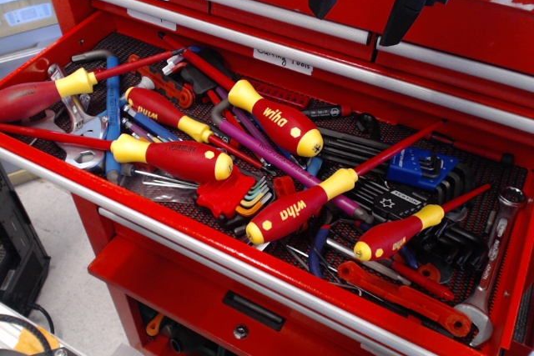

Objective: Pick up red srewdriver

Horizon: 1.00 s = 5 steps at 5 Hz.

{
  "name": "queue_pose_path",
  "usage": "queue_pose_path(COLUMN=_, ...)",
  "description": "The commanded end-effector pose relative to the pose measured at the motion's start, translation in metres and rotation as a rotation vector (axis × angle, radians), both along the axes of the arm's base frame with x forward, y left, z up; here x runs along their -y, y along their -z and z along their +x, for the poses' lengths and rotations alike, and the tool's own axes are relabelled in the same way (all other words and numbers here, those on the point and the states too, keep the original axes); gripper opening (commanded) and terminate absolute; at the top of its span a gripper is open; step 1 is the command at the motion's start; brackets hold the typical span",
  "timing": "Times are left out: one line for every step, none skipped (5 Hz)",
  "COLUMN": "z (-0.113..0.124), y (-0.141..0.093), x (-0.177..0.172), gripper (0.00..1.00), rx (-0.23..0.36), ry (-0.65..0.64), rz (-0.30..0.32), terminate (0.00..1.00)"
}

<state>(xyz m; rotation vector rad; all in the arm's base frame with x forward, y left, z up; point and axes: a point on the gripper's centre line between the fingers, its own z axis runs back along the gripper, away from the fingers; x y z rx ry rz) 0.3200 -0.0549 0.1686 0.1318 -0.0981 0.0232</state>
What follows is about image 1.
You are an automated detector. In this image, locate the small red yellow screwdriver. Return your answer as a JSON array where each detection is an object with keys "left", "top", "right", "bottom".
[{"left": 354, "top": 183, "right": 491, "bottom": 262}]

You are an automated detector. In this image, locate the blue hex key holder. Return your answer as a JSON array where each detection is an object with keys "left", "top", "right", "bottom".
[{"left": 386, "top": 147, "right": 460, "bottom": 190}]

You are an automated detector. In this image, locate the red hex key holder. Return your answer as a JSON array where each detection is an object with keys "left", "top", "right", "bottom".
[{"left": 196, "top": 166, "right": 264, "bottom": 218}]

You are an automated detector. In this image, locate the orange red flat tool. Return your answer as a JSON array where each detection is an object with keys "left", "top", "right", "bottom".
[{"left": 337, "top": 261, "right": 472, "bottom": 338}]

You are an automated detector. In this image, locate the slim red yellow screwdriver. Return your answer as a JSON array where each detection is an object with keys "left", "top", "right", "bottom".
[{"left": 125, "top": 87, "right": 268, "bottom": 172}]

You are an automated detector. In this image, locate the red yellow wiha screwdriver upper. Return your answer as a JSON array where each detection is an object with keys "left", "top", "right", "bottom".
[{"left": 159, "top": 31, "right": 324, "bottom": 158}]

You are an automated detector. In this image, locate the purple hex key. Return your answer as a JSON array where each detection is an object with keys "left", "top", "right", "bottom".
[{"left": 210, "top": 98, "right": 375, "bottom": 224}]

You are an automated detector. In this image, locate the red yellow wiha screwdriver centre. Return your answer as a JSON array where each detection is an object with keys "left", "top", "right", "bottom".
[{"left": 246, "top": 119, "right": 446, "bottom": 245}]

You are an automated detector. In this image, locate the white cutting tools label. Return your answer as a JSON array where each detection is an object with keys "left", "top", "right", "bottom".
[{"left": 253, "top": 48, "right": 314, "bottom": 76}]

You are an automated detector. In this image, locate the grey large hex key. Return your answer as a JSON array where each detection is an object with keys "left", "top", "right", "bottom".
[{"left": 71, "top": 49, "right": 114, "bottom": 63}]

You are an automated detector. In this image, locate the black box on floor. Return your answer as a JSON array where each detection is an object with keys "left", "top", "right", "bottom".
[{"left": 1, "top": 171, "right": 50, "bottom": 316}]

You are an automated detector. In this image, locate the black torx key set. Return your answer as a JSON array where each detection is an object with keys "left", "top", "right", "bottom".
[{"left": 353, "top": 178, "right": 433, "bottom": 223}]

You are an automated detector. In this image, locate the open red drawer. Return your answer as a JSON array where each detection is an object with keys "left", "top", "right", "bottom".
[{"left": 1, "top": 0, "right": 533, "bottom": 355}]

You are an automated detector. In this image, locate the silver combination wrench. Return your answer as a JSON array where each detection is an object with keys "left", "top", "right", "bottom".
[{"left": 455, "top": 187, "right": 526, "bottom": 348}]

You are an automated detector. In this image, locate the blue handled tool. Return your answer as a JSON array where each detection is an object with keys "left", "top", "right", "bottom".
[{"left": 105, "top": 76, "right": 121, "bottom": 183}]

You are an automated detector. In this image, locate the red yellow wiha screwdriver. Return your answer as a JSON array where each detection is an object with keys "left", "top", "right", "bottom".
[
  {"left": 246, "top": 119, "right": 446, "bottom": 245},
  {"left": 159, "top": 31, "right": 324, "bottom": 158}
]

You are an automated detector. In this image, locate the dark red screwdriver far left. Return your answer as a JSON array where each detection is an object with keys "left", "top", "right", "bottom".
[{"left": 1, "top": 48, "right": 184, "bottom": 123}]

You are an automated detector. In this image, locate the silver adjustable wrench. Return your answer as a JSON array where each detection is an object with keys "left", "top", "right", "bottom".
[{"left": 23, "top": 63, "right": 110, "bottom": 171}]

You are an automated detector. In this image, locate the red yellow screwdriver front left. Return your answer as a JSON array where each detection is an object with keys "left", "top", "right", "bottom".
[{"left": 1, "top": 123, "right": 234, "bottom": 183}]

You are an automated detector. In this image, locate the red black folding key set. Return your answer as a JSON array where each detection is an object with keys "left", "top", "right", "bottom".
[{"left": 132, "top": 62, "right": 195, "bottom": 108}]

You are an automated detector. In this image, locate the small black precision screwdriver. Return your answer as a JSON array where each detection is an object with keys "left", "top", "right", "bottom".
[{"left": 302, "top": 105, "right": 351, "bottom": 119}]

